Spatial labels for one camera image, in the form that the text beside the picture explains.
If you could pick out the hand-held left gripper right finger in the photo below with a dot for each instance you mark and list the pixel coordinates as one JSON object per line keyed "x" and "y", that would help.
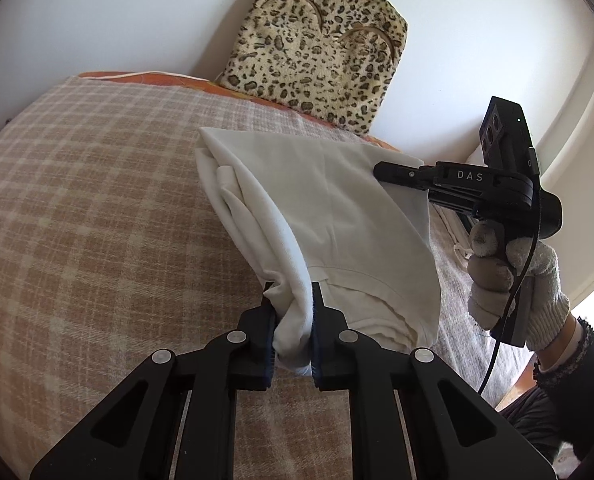
{"x": 318, "y": 345}

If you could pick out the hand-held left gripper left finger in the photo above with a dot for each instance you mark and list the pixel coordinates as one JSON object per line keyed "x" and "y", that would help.
{"x": 269, "y": 340}

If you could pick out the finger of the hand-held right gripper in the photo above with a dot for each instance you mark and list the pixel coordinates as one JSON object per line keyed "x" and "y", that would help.
{"x": 402, "y": 174}

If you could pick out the white t-shirt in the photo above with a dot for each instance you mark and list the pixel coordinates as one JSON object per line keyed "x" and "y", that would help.
{"x": 337, "y": 210}

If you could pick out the person's right forearm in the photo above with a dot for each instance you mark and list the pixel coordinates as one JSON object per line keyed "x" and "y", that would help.
{"x": 587, "y": 360}

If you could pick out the person's right hand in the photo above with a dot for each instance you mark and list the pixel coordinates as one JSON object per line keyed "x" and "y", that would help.
{"x": 549, "y": 300}

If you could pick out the leopard print cushion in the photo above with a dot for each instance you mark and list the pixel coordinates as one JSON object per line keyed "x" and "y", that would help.
{"x": 317, "y": 60}

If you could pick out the pink checked blanket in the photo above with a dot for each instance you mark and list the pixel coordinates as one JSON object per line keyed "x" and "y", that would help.
{"x": 102, "y": 235}

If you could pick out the person's dark clothing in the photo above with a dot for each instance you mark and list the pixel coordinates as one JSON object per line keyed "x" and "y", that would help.
{"x": 542, "y": 420}

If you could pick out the orange floral bed sheet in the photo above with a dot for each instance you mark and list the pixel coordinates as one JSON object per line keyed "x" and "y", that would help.
{"x": 127, "y": 78}

